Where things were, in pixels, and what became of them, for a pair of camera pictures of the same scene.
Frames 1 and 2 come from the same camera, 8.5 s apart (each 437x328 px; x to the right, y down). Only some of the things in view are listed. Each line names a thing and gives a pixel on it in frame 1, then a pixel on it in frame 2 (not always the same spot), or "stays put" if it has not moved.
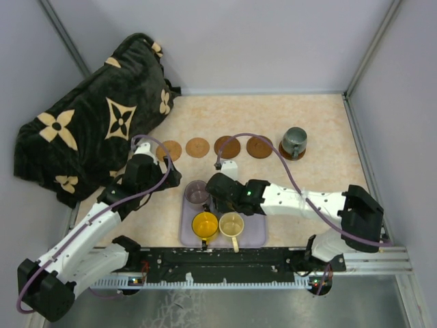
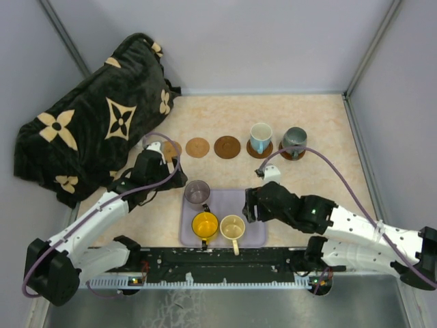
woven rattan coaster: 173,149 stays put
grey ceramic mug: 294,140 stays put
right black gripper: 220,207 → 249,210
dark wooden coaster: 289,156 stays put
